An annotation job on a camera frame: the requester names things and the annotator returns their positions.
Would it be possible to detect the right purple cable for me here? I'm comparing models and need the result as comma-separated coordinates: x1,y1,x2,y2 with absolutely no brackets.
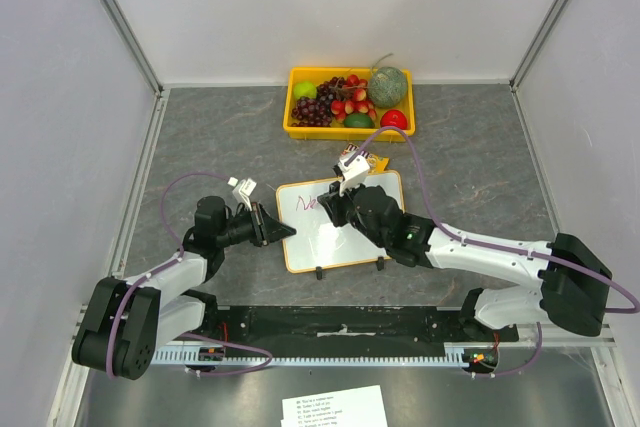
349,125,640,378

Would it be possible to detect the white printed paper sheet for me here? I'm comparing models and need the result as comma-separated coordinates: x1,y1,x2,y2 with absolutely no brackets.
281,385,388,427

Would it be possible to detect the yellow plastic tray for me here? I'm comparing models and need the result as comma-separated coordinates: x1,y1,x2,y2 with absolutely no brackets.
282,66,416,142

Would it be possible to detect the red grape bunch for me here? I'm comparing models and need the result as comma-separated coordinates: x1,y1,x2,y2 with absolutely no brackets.
328,74,376,126

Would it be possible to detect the green apple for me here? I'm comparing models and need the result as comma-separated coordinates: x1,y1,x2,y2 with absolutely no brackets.
292,81,317,100

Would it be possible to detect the yellow candy packet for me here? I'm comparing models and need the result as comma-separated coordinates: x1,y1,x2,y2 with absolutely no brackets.
340,143,389,174

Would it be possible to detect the dark purple grape bunch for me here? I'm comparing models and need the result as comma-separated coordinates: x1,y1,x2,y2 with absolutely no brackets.
290,77,335,127

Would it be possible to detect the green netted melon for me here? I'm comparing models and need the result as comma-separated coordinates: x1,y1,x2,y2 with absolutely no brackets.
367,53,409,109

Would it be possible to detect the purple cable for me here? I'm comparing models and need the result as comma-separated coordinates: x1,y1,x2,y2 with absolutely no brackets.
106,171,275,379
349,125,640,378

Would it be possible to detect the yellow framed whiteboard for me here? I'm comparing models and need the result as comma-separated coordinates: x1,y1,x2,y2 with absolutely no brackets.
276,178,387,274

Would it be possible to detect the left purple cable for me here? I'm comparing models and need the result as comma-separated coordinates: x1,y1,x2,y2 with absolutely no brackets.
106,171,275,379

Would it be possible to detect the green avocado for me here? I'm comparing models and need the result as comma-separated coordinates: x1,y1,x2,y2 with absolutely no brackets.
343,113,375,129

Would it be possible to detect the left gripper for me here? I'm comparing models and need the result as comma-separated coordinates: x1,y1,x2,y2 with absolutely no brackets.
216,201,294,247

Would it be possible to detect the red tomato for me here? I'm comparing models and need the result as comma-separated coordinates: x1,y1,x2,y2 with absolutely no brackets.
380,109,408,130

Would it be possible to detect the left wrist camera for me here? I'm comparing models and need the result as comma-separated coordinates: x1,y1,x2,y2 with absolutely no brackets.
227,177,257,209

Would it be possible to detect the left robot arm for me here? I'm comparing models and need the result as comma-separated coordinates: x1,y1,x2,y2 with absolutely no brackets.
71,196,296,380

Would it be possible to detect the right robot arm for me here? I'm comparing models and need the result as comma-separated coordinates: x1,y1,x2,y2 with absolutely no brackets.
318,182,612,341

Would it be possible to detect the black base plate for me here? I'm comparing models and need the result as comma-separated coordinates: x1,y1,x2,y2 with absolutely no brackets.
195,306,519,359

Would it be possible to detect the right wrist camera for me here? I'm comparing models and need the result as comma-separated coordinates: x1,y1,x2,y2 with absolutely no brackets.
334,154,370,196

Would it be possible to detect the grey slotted cable duct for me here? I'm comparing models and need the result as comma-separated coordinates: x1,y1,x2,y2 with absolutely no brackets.
151,341,492,368

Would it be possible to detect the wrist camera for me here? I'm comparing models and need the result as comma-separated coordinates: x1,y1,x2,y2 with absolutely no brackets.
334,154,370,196
227,177,257,209

